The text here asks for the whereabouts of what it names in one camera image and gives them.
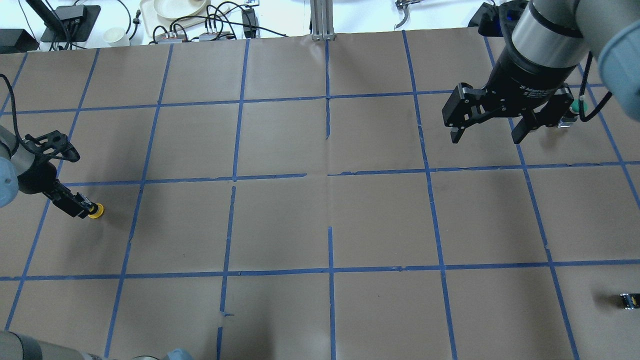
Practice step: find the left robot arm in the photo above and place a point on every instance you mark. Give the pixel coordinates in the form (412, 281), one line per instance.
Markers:
(26, 167)

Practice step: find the aluminium frame post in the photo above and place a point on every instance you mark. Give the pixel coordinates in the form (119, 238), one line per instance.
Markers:
(322, 20)

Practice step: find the green push button switch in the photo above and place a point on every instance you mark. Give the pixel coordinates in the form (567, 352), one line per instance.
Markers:
(572, 115)

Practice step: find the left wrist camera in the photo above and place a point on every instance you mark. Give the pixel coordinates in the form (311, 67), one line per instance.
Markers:
(51, 146)

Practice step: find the red push button switch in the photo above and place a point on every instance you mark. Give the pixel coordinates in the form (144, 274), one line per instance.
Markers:
(630, 300)

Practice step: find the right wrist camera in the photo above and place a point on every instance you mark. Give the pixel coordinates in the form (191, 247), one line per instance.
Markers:
(493, 20)

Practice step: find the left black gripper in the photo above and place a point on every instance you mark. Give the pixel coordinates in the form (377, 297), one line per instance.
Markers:
(36, 179)

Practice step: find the beige plate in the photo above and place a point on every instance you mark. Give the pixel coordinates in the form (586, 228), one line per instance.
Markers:
(174, 9)

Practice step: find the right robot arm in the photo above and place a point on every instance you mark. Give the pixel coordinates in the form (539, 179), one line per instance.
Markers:
(544, 42)

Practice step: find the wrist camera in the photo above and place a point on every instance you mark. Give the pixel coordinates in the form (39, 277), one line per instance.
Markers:
(493, 20)
(51, 146)

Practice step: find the white paper cup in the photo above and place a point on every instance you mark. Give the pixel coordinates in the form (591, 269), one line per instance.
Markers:
(116, 37)

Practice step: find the yellow push button switch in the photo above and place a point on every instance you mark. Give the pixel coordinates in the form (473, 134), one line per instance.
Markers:
(96, 211)

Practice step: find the black box on table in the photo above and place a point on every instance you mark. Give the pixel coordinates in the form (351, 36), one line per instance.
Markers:
(17, 40)

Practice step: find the beige tray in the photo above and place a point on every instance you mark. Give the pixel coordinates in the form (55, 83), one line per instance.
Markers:
(150, 19)

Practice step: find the black power adapter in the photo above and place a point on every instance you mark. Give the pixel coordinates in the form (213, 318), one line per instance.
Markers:
(250, 23)

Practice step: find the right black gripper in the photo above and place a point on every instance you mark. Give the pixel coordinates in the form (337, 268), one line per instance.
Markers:
(525, 72)

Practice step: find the usb hub with cables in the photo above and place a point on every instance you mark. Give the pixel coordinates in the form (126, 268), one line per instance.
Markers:
(161, 35)

